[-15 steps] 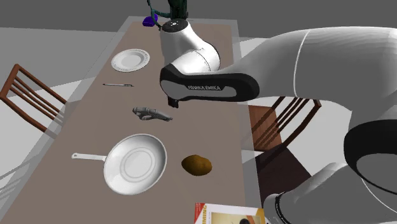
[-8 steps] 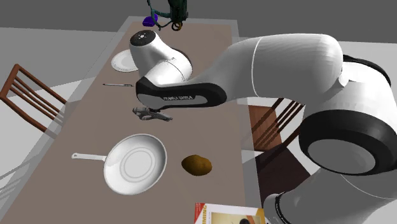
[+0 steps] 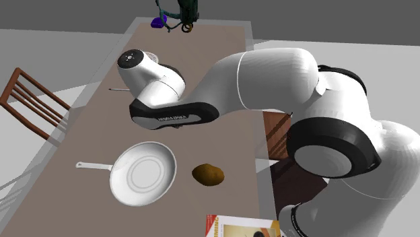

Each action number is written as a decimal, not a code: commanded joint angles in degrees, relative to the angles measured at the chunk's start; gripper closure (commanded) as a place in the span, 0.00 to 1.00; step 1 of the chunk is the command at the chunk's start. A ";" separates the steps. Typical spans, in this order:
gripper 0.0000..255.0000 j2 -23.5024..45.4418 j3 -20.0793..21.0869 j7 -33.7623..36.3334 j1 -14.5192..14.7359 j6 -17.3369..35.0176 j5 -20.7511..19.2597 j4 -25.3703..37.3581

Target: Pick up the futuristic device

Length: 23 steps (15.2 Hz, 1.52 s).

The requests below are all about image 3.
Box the brown potato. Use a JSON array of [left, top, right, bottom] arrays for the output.
[[191, 163, 226, 187]]

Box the brown wooden chair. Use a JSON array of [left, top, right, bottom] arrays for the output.
[[262, 110, 293, 162], [0, 67, 71, 142]]

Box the white round dish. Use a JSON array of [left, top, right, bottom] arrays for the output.
[[145, 51, 160, 65]]

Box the white frying pan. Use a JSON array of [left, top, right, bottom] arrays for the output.
[[75, 141, 178, 207]]

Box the purple rounded object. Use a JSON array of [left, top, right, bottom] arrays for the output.
[[150, 14, 168, 30]]

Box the red and white book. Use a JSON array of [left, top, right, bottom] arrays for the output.
[[205, 214, 287, 237]]

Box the dark green strapped bag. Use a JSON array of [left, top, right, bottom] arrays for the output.
[[154, 0, 201, 33]]

